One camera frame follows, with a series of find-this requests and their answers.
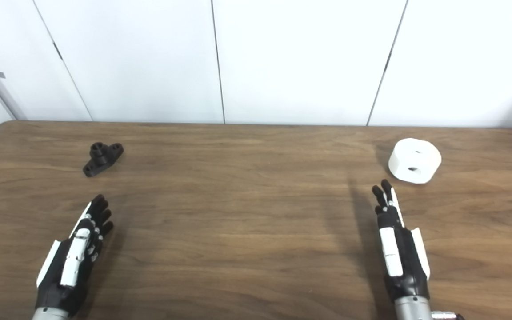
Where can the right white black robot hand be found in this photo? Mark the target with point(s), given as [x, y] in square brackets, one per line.
[400, 253]

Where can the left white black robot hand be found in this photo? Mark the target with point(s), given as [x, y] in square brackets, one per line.
[70, 262]

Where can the round white piece with holes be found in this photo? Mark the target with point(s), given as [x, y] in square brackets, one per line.
[409, 158]

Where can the black flanged holder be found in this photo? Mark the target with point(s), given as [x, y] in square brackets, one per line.
[102, 156]

